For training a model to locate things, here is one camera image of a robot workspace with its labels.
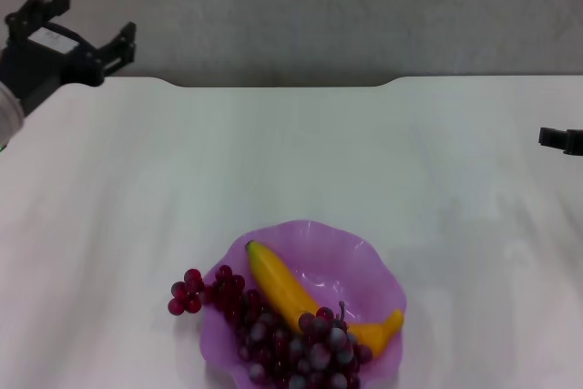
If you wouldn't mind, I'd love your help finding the purple wavy plastic plate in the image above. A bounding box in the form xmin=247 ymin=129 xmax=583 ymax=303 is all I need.
xmin=198 ymin=219 xmax=408 ymax=389

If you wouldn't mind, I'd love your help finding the dark red grape bunch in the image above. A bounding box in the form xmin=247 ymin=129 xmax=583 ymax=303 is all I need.
xmin=167 ymin=264 xmax=374 ymax=389

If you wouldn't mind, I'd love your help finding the yellow banana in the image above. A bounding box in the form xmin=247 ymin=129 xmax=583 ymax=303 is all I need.
xmin=245 ymin=240 xmax=405 ymax=360

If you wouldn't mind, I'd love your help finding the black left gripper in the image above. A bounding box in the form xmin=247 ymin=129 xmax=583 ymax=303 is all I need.
xmin=0 ymin=0 xmax=138 ymax=118

